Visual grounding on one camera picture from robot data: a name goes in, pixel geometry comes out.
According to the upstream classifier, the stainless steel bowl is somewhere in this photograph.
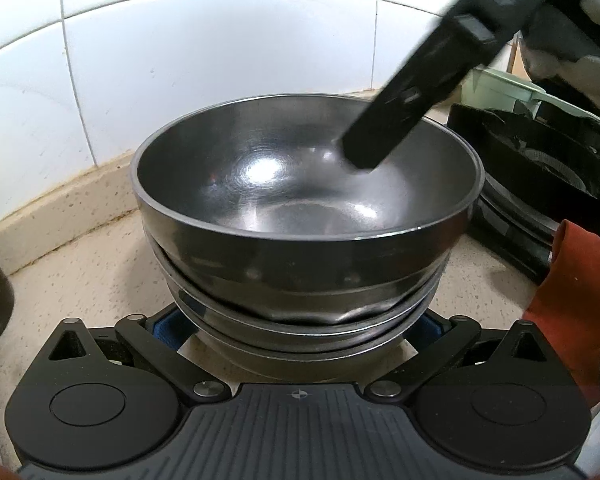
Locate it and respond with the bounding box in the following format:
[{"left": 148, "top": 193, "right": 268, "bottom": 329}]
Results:
[
  {"left": 169, "top": 280, "right": 442, "bottom": 352},
  {"left": 130, "top": 92, "right": 485, "bottom": 307},
  {"left": 144, "top": 225, "right": 453, "bottom": 327},
  {"left": 192, "top": 310, "right": 423, "bottom": 382}
]

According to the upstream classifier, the pale green plastic container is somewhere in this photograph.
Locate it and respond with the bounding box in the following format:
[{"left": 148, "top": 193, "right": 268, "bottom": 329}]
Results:
[{"left": 462, "top": 66, "right": 600, "bottom": 122}]

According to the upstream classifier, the black kitchen appliance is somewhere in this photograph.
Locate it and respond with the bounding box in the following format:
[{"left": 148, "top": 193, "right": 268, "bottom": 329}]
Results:
[{"left": 447, "top": 101, "right": 600, "bottom": 287}]

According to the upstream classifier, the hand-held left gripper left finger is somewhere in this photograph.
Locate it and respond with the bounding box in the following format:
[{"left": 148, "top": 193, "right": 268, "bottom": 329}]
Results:
[{"left": 47, "top": 305, "right": 231, "bottom": 406}]

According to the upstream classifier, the red cloth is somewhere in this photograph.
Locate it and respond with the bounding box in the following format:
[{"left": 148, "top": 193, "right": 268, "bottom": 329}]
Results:
[{"left": 522, "top": 219, "right": 600, "bottom": 407}]

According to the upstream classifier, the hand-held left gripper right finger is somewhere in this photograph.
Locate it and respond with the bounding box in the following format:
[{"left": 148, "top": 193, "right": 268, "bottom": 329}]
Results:
[{"left": 362, "top": 307, "right": 551, "bottom": 406}]

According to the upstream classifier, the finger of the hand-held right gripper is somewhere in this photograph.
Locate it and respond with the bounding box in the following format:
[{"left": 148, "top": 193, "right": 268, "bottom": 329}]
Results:
[{"left": 340, "top": 12, "right": 501, "bottom": 175}]

